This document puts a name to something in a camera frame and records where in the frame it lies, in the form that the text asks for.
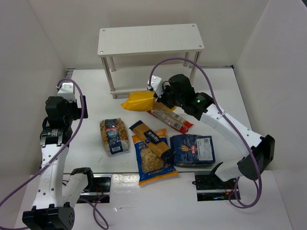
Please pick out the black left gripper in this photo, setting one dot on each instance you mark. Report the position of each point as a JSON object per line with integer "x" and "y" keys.
{"x": 84, "y": 107}

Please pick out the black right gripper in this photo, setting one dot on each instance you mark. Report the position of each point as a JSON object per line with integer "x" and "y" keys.
{"x": 162, "y": 97}

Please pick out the yellow macaroni pasta bag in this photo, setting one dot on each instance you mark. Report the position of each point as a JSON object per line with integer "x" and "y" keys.
{"x": 143, "y": 102}

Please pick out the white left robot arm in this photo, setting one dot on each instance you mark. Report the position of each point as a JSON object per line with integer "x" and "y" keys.
{"x": 53, "y": 207}

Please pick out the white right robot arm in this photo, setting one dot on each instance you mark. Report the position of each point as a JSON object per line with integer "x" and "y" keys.
{"x": 257, "y": 150}

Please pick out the red spaghetti pasta packet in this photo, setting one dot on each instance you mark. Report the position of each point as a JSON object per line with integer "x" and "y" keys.
{"x": 173, "y": 120}

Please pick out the Agnesi fusilli pasta bag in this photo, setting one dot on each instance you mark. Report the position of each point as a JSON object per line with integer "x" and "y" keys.
{"x": 114, "y": 136}

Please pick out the blue orange shell pasta bag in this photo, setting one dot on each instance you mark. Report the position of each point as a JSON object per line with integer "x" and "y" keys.
{"x": 150, "y": 166}

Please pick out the dark blue pasta box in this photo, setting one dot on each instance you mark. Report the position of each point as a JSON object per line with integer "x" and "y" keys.
{"x": 192, "y": 150}

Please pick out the white two-tier shelf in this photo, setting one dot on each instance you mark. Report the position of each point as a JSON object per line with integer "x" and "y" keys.
{"x": 143, "y": 41}

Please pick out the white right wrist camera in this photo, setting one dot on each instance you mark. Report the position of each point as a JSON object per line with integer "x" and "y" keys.
{"x": 155, "y": 84}

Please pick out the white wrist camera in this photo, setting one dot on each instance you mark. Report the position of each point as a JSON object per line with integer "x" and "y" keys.
{"x": 67, "y": 91}
{"x": 155, "y": 84}

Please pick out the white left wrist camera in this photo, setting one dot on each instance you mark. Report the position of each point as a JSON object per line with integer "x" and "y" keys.
{"x": 67, "y": 91}

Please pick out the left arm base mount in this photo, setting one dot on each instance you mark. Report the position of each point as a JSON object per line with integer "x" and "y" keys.
{"x": 99, "y": 191}

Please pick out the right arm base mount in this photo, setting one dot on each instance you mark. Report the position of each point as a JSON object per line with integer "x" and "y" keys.
{"x": 211, "y": 188}

